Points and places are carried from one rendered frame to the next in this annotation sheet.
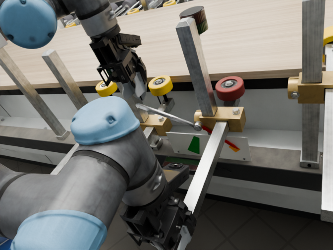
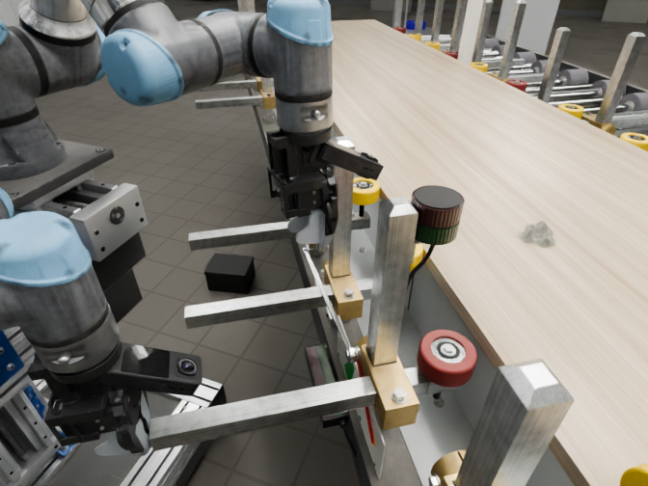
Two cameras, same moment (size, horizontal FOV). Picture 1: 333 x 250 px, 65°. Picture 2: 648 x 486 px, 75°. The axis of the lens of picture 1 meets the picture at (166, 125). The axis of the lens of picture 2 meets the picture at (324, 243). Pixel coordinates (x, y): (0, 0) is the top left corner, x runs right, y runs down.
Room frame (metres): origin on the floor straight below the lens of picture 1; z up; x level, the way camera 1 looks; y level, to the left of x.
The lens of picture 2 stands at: (0.19, -0.32, 1.38)
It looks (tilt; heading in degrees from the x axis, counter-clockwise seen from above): 36 degrees down; 38
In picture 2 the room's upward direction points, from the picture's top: straight up
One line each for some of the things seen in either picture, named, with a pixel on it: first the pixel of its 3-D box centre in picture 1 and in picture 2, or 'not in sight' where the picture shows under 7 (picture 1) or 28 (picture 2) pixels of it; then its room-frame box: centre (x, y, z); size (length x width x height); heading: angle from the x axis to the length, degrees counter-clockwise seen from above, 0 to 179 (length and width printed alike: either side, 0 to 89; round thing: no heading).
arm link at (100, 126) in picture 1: (115, 144); (43, 278); (0.27, 0.07, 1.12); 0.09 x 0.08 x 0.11; 148
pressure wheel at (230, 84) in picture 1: (232, 98); (442, 372); (0.62, -0.21, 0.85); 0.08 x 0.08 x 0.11
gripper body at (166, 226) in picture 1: (155, 212); (94, 384); (0.27, 0.07, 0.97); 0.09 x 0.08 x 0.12; 141
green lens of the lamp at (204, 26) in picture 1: (194, 26); (433, 223); (0.62, -0.16, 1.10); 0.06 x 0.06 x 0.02
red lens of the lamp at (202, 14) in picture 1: (192, 16); (436, 205); (0.62, -0.16, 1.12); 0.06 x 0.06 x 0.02
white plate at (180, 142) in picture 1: (206, 146); (356, 389); (0.58, -0.09, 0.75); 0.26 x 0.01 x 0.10; 51
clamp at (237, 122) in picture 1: (219, 118); (386, 376); (0.57, -0.15, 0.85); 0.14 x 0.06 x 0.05; 51
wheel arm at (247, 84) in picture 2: not in sight; (244, 85); (1.59, 1.25, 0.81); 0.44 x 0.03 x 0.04; 141
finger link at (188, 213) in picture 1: (182, 220); (128, 426); (0.27, 0.04, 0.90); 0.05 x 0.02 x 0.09; 51
